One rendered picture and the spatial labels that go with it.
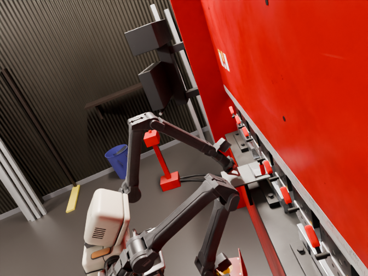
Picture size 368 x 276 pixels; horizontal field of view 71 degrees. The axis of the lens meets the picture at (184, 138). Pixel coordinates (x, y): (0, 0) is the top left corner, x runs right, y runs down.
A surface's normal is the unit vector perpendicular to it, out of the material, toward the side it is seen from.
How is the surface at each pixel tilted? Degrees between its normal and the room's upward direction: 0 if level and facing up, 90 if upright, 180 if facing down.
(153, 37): 90
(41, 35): 90
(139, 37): 90
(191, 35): 90
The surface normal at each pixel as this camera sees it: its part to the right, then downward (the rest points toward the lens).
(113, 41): 0.26, 0.33
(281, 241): -0.32, -0.86
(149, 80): -0.17, 0.47
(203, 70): 0.04, 0.41
